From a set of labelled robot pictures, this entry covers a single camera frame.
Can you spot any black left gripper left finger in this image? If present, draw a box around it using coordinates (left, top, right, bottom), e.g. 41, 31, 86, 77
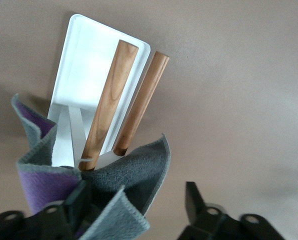
0, 180, 95, 240

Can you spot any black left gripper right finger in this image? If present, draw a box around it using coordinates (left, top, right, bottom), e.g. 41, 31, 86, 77
177, 181, 288, 240

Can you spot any white rectangular tray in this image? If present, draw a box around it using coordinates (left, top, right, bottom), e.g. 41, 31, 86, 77
47, 13, 171, 172

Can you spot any grey and purple towel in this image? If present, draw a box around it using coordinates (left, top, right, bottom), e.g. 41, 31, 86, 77
10, 93, 171, 240

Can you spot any brown table mat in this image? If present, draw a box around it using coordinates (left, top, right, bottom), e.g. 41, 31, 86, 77
0, 0, 298, 240

